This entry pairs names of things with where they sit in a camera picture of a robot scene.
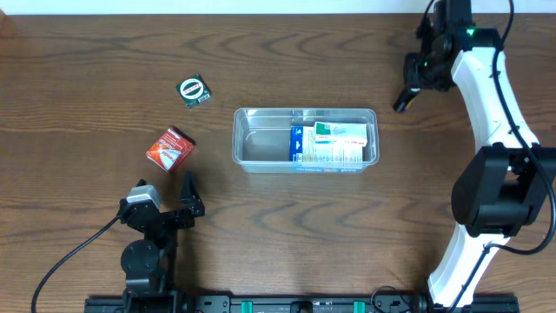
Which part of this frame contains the black tube with white cap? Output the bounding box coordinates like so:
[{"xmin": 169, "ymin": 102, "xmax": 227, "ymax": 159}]
[{"xmin": 393, "ymin": 87, "xmax": 420, "ymax": 112}]

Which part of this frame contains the white green medicine box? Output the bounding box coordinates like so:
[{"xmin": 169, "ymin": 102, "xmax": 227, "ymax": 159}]
[{"xmin": 314, "ymin": 122, "xmax": 367, "ymax": 146}]

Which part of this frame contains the blue fever patch packet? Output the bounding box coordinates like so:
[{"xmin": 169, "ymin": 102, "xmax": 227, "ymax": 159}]
[{"xmin": 288, "ymin": 126, "xmax": 363, "ymax": 172}]

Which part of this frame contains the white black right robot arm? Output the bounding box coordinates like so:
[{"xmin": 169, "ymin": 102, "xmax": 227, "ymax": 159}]
[{"xmin": 394, "ymin": 0, "xmax": 555, "ymax": 312}]

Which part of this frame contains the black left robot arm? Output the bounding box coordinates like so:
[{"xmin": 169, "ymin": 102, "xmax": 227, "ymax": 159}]
[{"xmin": 116, "ymin": 172, "xmax": 205, "ymax": 313}]

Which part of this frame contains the clear plastic container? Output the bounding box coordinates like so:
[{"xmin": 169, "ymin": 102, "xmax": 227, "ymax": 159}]
[{"xmin": 232, "ymin": 108, "xmax": 380, "ymax": 173}]

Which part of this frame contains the red Panadol box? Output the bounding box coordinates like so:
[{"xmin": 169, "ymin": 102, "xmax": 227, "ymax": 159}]
[{"xmin": 145, "ymin": 126, "xmax": 196, "ymax": 173}]

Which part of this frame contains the green round-logo small box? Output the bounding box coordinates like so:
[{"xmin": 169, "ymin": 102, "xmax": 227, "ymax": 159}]
[{"xmin": 175, "ymin": 74, "xmax": 212, "ymax": 109}]

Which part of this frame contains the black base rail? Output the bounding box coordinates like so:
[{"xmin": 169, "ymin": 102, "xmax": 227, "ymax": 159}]
[{"xmin": 83, "ymin": 293, "xmax": 520, "ymax": 313}]

